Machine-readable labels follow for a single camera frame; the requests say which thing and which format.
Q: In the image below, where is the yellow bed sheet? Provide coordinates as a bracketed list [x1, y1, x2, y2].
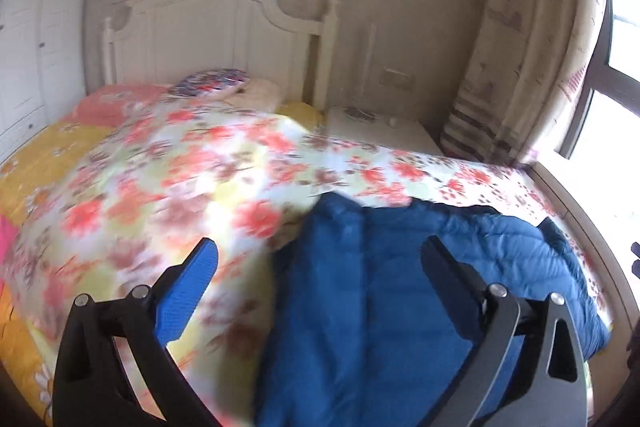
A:
[1, 121, 113, 426]

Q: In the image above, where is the striped cartoon curtain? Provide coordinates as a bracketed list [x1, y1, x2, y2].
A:
[440, 0, 606, 166]

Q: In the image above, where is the floral quilt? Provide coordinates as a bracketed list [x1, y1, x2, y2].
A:
[1, 98, 613, 426]

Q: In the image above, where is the peach checkered pillow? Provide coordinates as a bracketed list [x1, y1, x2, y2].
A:
[224, 78, 284, 113]

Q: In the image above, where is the white wardrobe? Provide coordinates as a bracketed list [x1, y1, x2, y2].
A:
[0, 0, 87, 160]

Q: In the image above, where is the dark window frame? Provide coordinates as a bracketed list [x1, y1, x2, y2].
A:
[560, 0, 639, 159]

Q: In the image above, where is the white bedside table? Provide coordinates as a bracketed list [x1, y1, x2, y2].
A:
[326, 106, 442, 155]

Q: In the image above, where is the colourful patterned pillow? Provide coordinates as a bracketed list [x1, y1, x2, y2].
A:
[168, 68, 250, 100]

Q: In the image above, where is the blue puffer jacket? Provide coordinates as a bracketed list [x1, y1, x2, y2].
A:
[255, 193, 610, 426]

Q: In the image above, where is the pink pillow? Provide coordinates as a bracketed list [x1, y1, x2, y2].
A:
[63, 84, 168, 127]

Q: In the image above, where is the white wooden headboard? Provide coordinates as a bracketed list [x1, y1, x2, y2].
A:
[101, 0, 340, 110]

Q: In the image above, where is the beige window sill ledge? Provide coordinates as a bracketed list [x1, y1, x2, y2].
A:
[528, 164, 639, 419]

